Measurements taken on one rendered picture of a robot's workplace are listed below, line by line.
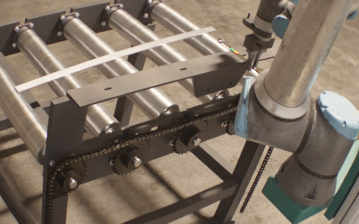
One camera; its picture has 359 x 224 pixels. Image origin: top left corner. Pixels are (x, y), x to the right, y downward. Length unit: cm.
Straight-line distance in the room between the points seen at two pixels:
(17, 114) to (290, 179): 108
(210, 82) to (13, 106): 81
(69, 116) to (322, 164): 83
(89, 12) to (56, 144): 122
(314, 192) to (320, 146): 15
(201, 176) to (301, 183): 202
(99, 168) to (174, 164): 144
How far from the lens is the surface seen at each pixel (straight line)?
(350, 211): 159
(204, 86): 225
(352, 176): 155
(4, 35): 269
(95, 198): 312
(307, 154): 144
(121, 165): 208
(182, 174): 345
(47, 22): 281
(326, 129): 140
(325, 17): 112
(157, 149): 226
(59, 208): 207
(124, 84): 189
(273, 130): 137
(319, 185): 149
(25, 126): 206
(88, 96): 180
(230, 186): 294
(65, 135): 187
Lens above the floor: 218
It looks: 33 degrees down
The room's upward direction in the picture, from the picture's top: 18 degrees clockwise
